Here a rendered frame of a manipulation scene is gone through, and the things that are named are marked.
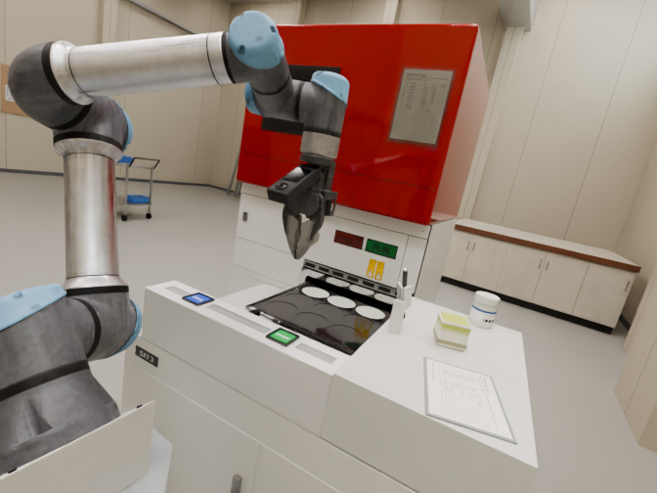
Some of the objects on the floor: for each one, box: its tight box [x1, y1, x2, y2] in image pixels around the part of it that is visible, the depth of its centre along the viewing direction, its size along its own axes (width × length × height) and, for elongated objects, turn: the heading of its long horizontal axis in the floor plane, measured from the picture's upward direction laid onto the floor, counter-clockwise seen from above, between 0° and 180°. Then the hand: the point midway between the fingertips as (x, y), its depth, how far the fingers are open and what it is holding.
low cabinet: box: [440, 218, 641, 335], centre depth 562 cm, size 194×240×92 cm
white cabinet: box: [120, 336, 419, 493], centre depth 111 cm, size 64×96×82 cm, turn 22°
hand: (295, 253), depth 73 cm, fingers closed
